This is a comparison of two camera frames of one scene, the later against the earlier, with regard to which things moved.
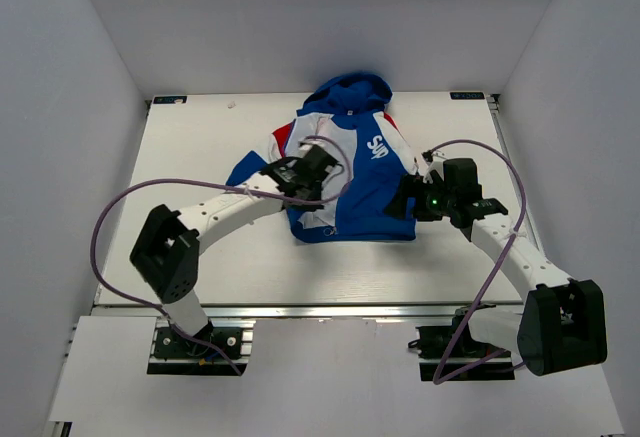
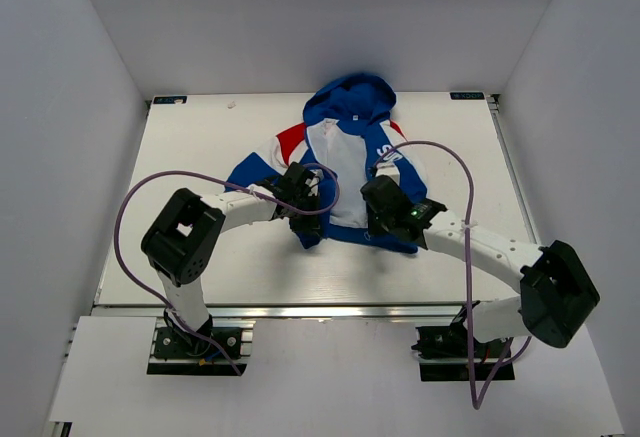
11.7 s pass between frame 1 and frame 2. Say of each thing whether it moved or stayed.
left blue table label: stayed
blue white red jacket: stayed
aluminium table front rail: stayed
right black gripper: moved
